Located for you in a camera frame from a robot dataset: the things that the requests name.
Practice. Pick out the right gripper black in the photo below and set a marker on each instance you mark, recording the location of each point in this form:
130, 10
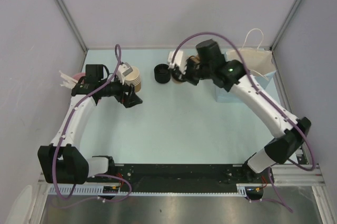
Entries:
186, 76

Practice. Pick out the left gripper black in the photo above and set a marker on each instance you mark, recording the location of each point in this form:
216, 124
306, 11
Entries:
130, 99

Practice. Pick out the light blue paper bag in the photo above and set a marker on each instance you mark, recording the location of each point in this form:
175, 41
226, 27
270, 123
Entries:
258, 61

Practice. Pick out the pink cup holder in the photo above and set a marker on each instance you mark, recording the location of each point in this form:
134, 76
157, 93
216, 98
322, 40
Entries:
78, 76

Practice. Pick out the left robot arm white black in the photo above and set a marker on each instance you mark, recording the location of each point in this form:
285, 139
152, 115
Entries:
61, 160

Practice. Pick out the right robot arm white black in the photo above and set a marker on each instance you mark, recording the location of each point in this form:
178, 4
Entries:
289, 132

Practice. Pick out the brown cup carrier stack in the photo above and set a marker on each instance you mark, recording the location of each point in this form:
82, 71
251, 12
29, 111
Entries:
193, 61

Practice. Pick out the stack of brown paper cups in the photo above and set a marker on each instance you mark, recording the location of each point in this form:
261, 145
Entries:
134, 78

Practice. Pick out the stack of black lids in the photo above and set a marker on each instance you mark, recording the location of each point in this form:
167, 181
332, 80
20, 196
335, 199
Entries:
162, 73

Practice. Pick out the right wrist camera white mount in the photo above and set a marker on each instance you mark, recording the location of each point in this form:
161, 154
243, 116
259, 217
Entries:
179, 61

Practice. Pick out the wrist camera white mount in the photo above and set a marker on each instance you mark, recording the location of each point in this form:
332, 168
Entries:
123, 70
179, 61

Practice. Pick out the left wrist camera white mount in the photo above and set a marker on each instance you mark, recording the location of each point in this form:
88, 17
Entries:
123, 70

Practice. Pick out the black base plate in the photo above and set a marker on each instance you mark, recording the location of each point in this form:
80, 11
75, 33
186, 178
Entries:
189, 176

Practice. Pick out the grey slotted cable duct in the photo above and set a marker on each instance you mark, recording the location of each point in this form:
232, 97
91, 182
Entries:
109, 190

